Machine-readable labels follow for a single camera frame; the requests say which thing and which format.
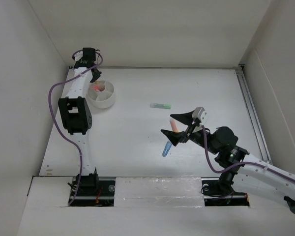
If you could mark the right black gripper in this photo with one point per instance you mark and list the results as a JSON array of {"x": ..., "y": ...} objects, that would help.
[{"x": 175, "y": 137}]

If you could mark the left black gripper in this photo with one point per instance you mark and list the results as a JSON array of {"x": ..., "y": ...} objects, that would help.
[{"x": 96, "y": 76}]

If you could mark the orange highlighter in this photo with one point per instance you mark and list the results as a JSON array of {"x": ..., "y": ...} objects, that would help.
[{"x": 173, "y": 126}]

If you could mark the blue capped marker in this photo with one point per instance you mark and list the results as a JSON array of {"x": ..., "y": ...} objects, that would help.
[{"x": 166, "y": 149}]

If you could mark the green highlighter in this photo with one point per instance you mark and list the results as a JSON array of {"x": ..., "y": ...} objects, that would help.
[{"x": 160, "y": 106}]

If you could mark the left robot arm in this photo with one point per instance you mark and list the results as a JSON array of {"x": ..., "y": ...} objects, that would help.
[{"x": 77, "y": 120}]

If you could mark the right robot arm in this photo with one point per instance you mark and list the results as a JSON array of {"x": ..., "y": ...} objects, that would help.
[{"x": 239, "y": 171}]

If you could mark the white round divided organizer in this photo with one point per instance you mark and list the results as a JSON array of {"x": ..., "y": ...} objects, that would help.
[{"x": 102, "y": 99}]

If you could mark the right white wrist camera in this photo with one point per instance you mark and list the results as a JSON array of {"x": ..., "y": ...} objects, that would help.
[{"x": 199, "y": 116}]

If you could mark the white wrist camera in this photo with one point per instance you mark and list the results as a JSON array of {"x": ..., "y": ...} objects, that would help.
[
  {"x": 77, "y": 55},
  {"x": 199, "y": 116}
]

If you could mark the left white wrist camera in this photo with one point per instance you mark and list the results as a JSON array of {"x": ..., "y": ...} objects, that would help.
[{"x": 77, "y": 55}]

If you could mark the aluminium rail right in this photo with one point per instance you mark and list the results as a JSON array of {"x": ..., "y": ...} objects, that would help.
[{"x": 258, "y": 132}]

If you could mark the aluminium rail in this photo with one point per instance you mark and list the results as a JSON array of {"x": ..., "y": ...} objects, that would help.
[
  {"x": 108, "y": 189},
  {"x": 258, "y": 132}
]

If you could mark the aluminium rail front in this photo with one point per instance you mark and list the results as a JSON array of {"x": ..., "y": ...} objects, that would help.
[{"x": 108, "y": 189}]

